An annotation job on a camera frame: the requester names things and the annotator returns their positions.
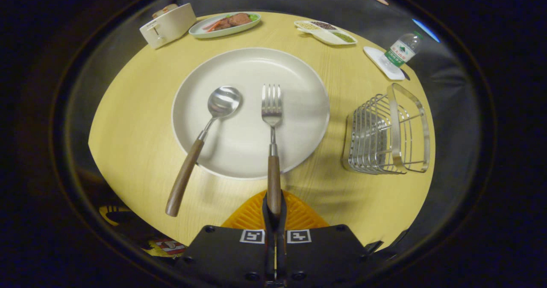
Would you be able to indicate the white square coaster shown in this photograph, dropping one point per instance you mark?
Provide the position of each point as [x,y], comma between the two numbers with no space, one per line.
[383,63]

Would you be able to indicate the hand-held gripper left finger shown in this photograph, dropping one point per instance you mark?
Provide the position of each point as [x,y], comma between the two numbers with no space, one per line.
[268,219]

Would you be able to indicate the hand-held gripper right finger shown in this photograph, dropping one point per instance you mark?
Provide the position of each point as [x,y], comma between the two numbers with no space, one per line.
[283,221]

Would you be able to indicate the white divided dish with grains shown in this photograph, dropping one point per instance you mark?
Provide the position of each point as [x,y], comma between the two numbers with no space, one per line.
[324,32]

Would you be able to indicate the yellow patterned cloth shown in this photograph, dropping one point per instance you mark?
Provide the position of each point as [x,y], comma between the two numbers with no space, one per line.
[143,232]

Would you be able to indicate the clear plastic water bottle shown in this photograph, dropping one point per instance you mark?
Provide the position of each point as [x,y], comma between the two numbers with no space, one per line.
[401,52]

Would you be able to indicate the large white round plate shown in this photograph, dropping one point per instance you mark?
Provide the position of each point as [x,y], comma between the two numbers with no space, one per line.
[251,113]

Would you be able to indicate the white toaster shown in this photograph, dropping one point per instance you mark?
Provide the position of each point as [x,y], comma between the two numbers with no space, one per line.
[168,25]

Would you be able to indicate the oval plate with food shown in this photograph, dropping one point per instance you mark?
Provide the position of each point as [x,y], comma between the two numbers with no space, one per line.
[225,24]

